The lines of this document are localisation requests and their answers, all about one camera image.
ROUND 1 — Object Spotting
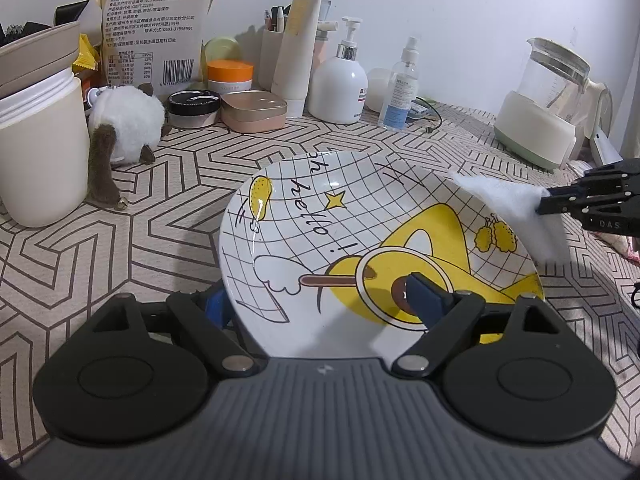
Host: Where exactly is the black round jar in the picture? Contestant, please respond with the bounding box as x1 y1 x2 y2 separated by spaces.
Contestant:
167 90 222 129

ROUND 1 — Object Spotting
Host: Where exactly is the geometric patterned tablecloth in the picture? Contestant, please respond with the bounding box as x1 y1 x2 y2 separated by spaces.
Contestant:
0 100 640 461

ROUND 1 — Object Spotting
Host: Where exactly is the orange lid jar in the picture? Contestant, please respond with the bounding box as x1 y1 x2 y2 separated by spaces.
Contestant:
206 60 254 95

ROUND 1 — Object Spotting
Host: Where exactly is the white pump lotion bottle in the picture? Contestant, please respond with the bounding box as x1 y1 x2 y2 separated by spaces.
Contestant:
307 16 369 125

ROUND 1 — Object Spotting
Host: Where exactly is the white cotton pad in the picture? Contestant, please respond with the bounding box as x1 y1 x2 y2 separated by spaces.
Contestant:
448 171 571 265

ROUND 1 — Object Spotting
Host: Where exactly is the clear spray bottle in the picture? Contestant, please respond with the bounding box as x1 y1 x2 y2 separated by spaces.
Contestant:
378 36 420 132

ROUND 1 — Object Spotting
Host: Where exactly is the tall white cream tube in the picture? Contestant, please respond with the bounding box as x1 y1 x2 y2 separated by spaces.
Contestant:
271 0 325 118

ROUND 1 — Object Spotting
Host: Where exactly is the plush toy cat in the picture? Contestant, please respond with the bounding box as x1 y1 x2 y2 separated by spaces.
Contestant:
87 85 171 209

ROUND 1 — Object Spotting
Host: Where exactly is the cartoon print ceramic plate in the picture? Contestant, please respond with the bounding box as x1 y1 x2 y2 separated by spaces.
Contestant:
218 154 546 361

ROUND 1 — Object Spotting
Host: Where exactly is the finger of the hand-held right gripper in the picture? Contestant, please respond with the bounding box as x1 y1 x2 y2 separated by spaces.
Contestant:
547 159 640 201
536 194 640 237

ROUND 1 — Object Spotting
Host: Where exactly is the rose gold compact case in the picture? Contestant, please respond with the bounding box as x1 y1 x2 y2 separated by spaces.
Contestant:
220 91 288 134

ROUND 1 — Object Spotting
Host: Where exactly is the cream white canister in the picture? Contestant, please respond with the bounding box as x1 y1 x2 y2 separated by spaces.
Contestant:
0 71 92 228

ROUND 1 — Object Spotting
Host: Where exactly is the beige container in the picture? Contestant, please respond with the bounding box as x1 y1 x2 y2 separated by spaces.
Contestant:
0 21 81 99

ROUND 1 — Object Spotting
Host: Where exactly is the white pen holder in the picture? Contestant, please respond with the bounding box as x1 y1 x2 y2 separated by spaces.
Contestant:
261 27 287 92

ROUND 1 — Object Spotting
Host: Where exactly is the black comb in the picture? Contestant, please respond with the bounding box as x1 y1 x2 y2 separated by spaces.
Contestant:
0 21 54 50

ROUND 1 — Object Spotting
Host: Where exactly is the large beige snack bag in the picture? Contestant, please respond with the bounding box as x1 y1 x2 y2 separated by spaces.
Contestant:
94 0 232 102

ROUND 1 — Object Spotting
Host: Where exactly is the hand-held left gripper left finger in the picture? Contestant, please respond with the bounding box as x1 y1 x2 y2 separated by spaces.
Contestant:
92 285 261 375

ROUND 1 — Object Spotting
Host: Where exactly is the light green round case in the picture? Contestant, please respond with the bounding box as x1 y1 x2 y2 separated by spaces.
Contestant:
205 36 241 63

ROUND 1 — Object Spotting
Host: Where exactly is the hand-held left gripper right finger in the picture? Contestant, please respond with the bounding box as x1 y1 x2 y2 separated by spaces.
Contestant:
391 272 563 380

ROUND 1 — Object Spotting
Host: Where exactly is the yellow snack packet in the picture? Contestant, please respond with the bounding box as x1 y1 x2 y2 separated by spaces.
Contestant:
72 34 103 72

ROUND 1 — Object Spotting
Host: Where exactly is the black cable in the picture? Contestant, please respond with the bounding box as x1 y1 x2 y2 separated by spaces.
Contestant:
420 96 445 136

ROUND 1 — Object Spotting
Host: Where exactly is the peach spray bottle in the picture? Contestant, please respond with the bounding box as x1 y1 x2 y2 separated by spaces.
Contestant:
312 19 339 81

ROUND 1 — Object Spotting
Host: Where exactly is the glass kettle with green base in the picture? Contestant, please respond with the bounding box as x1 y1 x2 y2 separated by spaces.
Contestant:
494 37 614 171

